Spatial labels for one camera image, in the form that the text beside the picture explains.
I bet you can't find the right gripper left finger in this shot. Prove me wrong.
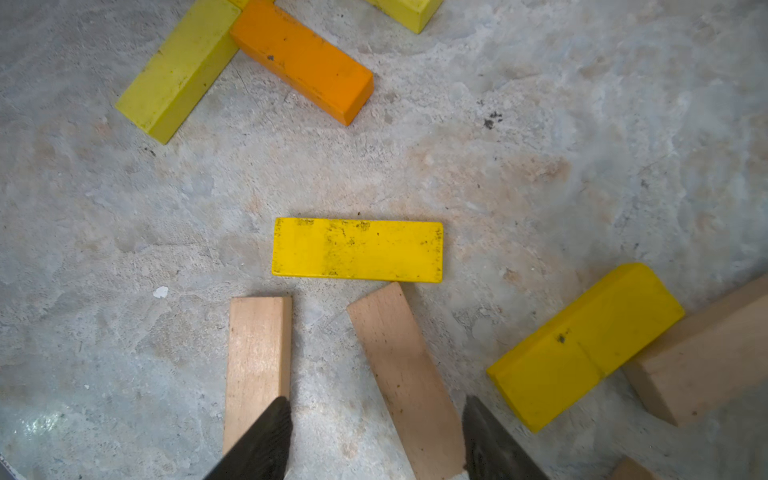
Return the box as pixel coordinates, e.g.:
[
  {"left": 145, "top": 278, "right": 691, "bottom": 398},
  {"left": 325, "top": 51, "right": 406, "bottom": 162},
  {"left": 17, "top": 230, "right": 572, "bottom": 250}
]
[{"left": 205, "top": 396, "right": 293, "bottom": 480}]

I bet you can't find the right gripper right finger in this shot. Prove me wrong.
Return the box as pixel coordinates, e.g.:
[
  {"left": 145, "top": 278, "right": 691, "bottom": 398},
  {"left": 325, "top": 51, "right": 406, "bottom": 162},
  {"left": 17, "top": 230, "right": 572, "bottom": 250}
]
[{"left": 461, "top": 395, "right": 549, "bottom": 480}]

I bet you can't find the tan wood block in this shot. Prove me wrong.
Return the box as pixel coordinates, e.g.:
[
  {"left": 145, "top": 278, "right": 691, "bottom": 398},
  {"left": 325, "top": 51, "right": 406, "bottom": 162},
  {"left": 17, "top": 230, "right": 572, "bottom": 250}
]
[
  {"left": 347, "top": 282, "right": 465, "bottom": 479},
  {"left": 609, "top": 456, "right": 659, "bottom": 480},
  {"left": 222, "top": 296, "right": 293, "bottom": 454},
  {"left": 623, "top": 276, "right": 767, "bottom": 426}
]

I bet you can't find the lime yellow block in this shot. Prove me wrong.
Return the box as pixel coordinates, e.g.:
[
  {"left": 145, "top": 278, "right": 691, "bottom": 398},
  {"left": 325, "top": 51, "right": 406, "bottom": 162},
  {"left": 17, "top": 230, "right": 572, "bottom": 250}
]
[
  {"left": 367, "top": 0, "right": 443, "bottom": 34},
  {"left": 116, "top": 0, "right": 242, "bottom": 144}
]

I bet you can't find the orange block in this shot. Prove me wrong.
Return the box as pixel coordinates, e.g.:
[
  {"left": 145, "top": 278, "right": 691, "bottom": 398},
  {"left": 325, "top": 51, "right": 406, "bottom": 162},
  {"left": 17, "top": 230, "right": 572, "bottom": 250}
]
[{"left": 230, "top": 1, "right": 374, "bottom": 126}]

